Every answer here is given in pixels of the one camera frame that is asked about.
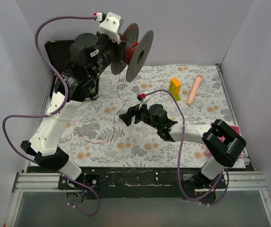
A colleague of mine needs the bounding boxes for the floral table mat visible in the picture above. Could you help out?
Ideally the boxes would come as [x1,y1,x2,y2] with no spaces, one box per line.
[59,65,235,168]

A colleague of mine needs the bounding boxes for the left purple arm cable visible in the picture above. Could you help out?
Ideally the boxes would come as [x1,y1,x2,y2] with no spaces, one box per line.
[2,14,101,217]

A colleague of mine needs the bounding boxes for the black poker chip case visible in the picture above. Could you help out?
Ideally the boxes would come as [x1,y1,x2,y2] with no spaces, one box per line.
[43,35,101,102]

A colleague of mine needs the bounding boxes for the black cable spool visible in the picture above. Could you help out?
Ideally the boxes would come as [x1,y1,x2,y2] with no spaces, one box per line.
[111,23,154,82]

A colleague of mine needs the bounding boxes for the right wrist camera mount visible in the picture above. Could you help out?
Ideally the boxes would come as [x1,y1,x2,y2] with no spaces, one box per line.
[136,90,150,109]

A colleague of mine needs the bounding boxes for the pink plastic box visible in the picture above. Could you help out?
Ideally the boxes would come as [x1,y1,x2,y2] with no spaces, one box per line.
[206,125,243,159]

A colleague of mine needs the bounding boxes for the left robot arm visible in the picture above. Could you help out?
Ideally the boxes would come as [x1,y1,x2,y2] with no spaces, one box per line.
[20,33,122,189]

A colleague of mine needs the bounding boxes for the red thin cable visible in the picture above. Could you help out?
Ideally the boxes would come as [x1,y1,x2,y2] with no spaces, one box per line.
[57,27,141,145]

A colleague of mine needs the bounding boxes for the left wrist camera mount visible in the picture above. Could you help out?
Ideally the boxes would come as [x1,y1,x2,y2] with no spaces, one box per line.
[93,12,123,44]

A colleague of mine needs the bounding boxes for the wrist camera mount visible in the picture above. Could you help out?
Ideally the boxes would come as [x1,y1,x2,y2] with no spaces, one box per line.
[136,90,150,109]
[93,12,123,44]

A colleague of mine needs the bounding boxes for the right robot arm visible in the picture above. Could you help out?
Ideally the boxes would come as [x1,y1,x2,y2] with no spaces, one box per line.
[119,104,246,188]

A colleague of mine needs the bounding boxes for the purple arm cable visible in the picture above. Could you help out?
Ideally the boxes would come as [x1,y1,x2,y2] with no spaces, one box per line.
[147,89,229,206]
[2,14,101,217]

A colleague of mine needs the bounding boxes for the black front base bar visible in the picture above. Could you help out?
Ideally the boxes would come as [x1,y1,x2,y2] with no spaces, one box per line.
[58,167,226,199]

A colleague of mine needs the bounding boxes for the beige toy microphone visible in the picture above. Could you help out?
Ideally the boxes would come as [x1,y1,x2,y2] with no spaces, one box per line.
[186,75,203,106]

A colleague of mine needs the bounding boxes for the yellow toy brick tower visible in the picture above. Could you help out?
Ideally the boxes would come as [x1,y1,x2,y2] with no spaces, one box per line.
[169,78,181,97]

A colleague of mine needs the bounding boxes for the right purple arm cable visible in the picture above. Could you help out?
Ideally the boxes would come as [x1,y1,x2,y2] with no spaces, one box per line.
[147,89,229,206]

